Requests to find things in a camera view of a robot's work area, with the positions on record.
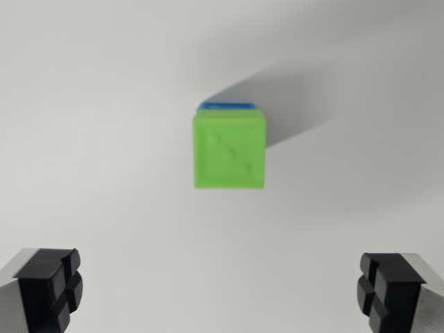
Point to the gripper left finger with black rubber pad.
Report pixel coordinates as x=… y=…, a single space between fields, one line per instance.
x=38 y=291

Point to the gripper right finger with black rubber pad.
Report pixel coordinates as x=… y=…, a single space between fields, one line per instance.
x=399 y=295

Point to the green soft toy cube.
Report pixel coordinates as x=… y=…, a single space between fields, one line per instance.
x=229 y=152

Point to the blue soft toy cube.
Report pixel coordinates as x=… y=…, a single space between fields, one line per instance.
x=227 y=105

